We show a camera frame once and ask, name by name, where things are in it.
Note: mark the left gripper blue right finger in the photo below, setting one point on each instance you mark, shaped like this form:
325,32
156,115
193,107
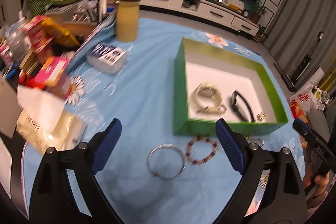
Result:
235,146

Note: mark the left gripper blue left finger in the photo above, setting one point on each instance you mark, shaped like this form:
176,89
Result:
103,143

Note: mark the person's right hand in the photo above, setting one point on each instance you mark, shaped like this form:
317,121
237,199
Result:
315,185

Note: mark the black watch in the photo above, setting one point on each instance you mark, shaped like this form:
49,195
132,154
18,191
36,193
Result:
241,108

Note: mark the blue floral tablecloth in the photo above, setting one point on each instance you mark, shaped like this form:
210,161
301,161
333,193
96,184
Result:
141,96

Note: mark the silver bangle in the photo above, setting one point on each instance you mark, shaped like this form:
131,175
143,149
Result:
166,162

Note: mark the green cardboard box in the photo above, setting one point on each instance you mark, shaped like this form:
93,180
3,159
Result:
205,78

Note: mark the blue white card box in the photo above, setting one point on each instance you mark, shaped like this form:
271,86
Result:
107,58

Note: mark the pink snack package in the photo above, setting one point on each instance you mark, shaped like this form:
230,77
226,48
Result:
53,75

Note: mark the yellow bottle brown lid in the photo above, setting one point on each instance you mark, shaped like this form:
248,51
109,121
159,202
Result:
127,20

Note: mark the potted plant by cabinet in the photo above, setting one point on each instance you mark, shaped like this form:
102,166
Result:
259,10

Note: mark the white tv cabinet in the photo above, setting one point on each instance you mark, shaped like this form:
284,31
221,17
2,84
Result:
206,10

